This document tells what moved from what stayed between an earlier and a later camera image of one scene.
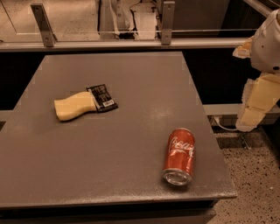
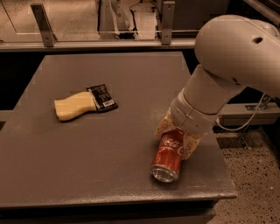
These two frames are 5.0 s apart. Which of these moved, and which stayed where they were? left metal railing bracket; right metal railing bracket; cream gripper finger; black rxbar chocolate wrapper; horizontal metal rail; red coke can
Moved: red coke can; cream gripper finger
Stayed: black rxbar chocolate wrapper; left metal railing bracket; horizontal metal rail; right metal railing bracket
